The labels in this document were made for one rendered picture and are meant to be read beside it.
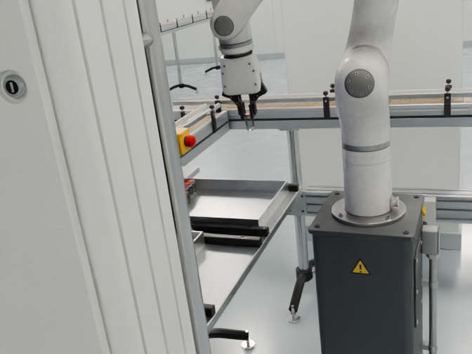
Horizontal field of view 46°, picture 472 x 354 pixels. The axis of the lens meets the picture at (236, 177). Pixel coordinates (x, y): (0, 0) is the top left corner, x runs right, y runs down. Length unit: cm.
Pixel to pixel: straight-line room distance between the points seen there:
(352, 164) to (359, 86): 22
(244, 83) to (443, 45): 155
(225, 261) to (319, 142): 182
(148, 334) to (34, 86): 26
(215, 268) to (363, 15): 66
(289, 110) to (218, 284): 129
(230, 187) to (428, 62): 146
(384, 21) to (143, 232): 93
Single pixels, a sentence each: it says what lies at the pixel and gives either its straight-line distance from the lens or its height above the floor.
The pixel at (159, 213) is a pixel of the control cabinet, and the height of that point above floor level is 126.
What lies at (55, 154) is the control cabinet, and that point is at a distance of 45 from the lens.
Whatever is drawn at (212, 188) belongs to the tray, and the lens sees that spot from 170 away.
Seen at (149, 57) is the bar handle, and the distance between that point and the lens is 63.
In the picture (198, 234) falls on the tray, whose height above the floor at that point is 91.
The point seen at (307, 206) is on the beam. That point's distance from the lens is 251.
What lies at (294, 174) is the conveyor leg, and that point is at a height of 62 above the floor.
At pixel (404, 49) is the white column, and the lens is 285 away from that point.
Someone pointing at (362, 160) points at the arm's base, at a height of 102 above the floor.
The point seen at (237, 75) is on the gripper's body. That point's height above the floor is 124.
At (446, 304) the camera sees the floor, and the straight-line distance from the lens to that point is 272.
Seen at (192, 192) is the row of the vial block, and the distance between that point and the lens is 164.
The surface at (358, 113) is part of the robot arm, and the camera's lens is 134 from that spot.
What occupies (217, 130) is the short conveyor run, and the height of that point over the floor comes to 88.
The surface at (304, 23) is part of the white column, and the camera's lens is 291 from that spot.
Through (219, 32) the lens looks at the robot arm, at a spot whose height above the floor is 136.
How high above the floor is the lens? 149
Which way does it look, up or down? 20 degrees down
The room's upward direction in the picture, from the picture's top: 7 degrees counter-clockwise
